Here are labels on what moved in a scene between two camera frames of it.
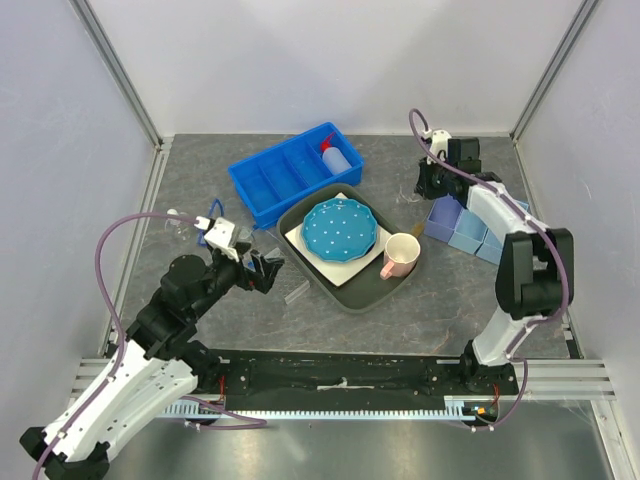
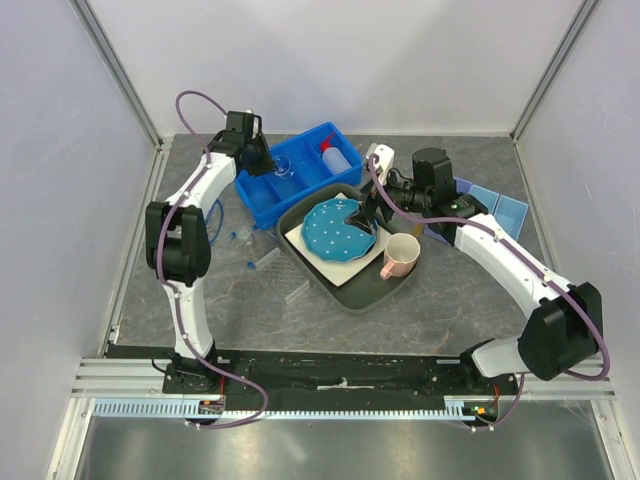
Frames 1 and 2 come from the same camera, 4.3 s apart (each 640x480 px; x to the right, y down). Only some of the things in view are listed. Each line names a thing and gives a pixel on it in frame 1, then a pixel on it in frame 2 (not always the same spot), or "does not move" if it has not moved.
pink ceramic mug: (401, 252) does not move
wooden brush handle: (418, 229) does not move
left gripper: (263, 280) to (268, 163)
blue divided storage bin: (270, 179) does not move
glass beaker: (244, 240) to (282, 166)
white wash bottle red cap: (333, 157) does not move
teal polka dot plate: (338, 230) does not move
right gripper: (423, 186) to (363, 217)
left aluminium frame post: (114, 63) does not move
